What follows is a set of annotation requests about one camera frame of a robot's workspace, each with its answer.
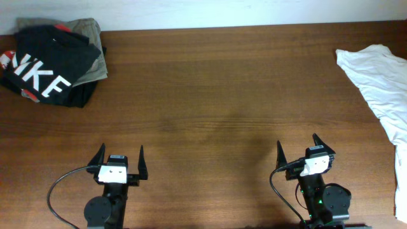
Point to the black garment under stack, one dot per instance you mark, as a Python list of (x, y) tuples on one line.
[(78, 96)]

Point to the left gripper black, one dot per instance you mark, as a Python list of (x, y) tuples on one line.
[(134, 179)]

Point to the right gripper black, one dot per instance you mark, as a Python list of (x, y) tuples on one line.
[(281, 159)]

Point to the white t-shirt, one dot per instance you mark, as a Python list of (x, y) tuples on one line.
[(380, 77)]

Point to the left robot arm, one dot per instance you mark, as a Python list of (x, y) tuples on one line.
[(108, 210)]

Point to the black Nike t-shirt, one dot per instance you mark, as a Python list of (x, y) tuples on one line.
[(48, 61)]

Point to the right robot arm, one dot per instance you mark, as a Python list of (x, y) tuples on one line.
[(327, 203)]

